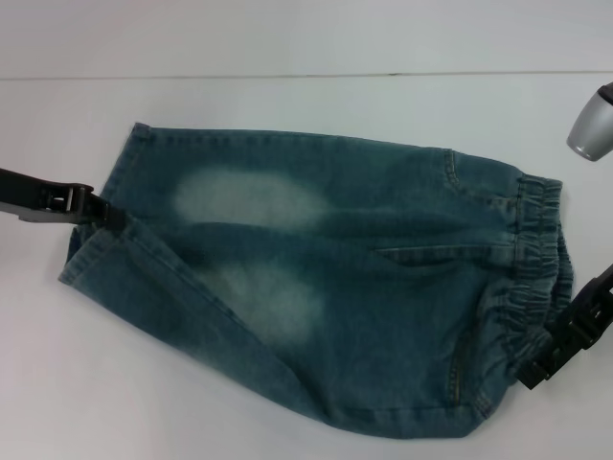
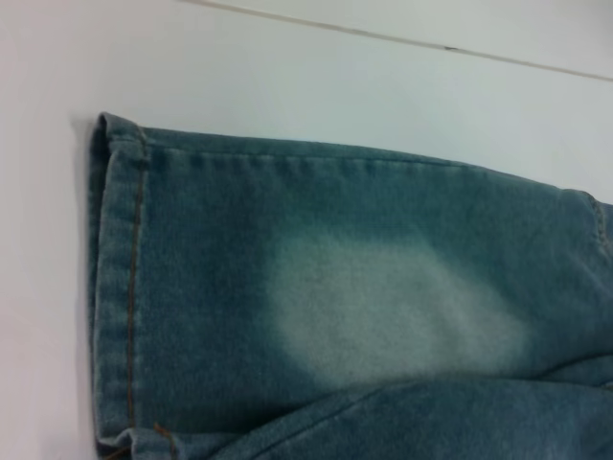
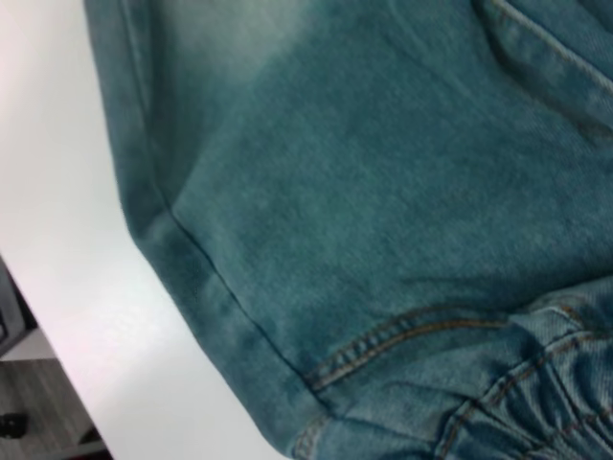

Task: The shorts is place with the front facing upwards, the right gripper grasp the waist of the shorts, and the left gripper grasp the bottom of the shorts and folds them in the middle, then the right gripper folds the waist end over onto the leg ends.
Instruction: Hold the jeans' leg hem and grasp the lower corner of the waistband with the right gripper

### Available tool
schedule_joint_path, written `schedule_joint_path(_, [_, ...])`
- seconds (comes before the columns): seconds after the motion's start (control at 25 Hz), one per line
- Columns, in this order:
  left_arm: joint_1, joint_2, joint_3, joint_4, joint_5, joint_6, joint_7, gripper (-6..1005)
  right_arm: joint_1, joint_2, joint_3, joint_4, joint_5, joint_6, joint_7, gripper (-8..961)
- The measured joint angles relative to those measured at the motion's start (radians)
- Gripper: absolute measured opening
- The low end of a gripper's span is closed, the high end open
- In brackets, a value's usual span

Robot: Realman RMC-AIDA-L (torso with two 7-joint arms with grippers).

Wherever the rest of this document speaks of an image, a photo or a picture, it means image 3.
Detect blue denim shorts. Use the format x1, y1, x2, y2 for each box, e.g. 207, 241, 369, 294
81, 0, 613, 460

